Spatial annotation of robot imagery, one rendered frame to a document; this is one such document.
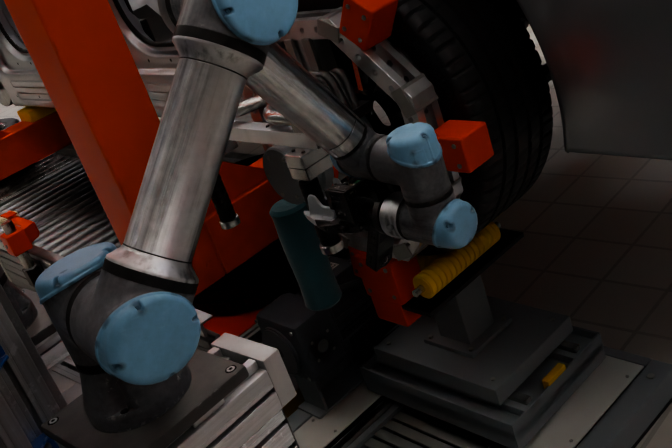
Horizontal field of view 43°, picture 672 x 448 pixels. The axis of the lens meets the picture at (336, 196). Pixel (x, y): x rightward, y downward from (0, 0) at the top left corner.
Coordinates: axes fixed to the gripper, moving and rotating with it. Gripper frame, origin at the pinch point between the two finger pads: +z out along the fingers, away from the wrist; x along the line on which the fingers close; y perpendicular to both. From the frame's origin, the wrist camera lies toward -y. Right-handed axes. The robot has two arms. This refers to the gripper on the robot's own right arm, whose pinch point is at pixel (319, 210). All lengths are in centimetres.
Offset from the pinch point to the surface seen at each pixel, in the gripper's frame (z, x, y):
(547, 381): -8, -37, -65
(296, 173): 0.6, 1.5, 8.4
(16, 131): 253, -34, -15
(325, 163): -2.3, -3.1, 8.2
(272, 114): 6.9, -2.2, 17.9
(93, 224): 216, -34, -56
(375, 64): -3.0, -20.5, 19.5
